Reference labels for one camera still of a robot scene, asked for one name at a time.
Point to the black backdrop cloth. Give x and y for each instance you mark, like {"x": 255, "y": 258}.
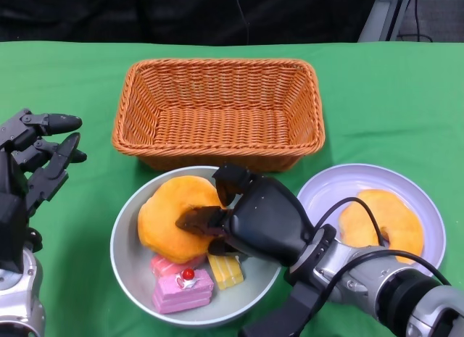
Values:
{"x": 108, "y": 14}

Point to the pale lavender plate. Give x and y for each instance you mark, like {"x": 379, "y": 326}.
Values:
{"x": 326, "y": 188}

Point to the orange wicker basket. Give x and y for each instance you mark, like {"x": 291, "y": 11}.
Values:
{"x": 224, "y": 127}

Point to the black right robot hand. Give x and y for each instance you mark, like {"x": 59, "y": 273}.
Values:
{"x": 268, "y": 221}

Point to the green tablecloth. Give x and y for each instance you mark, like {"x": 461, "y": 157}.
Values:
{"x": 380, "y": 98}

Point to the pink cake slice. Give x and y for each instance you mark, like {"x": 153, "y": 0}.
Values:
{"x": 174, "y": 297}

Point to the grey metal stand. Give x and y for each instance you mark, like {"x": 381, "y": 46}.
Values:
{"x": 378, "y": 18}

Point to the salmon striped cake slice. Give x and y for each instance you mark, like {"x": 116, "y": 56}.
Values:
{"x": 163, "y": 264}

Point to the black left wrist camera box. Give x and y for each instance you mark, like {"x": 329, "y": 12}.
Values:
{"x": 11, "y": 232}

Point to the grey-green bowl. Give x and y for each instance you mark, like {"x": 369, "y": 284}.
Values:
{"x": 127, "y": 257}

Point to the orange bagel bread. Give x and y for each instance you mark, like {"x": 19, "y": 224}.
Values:
{"x": 163, "y": 221}
{"x": 402, "y": 221}

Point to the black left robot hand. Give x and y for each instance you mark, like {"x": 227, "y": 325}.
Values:
{"x": 11, "y": 166}

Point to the yellow cake slice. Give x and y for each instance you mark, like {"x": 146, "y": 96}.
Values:
{"x": 226, "y": 273}

